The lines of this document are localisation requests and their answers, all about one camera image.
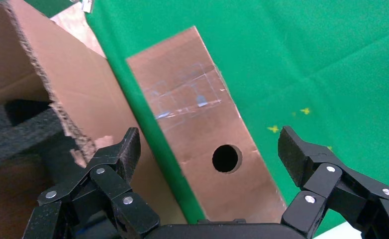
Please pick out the large open cardboard carton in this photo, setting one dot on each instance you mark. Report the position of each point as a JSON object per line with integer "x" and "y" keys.
{"x": 82, "y": 82}

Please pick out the green table cloth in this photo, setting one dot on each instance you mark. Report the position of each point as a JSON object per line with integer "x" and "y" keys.
{"x": 313, "y": 66}

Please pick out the dark grey foam insert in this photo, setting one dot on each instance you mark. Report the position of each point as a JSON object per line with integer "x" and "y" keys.
{"x": 23, "y": 132}

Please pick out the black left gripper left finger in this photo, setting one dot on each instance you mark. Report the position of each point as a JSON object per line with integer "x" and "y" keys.
{"x": 112, "y": 184}

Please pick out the small brown cardboard box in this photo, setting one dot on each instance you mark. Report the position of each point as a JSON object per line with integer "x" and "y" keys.
{"x": 197, "y": 132}

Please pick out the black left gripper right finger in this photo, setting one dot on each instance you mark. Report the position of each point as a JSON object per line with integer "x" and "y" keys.
{"x": 323, "y": 178}

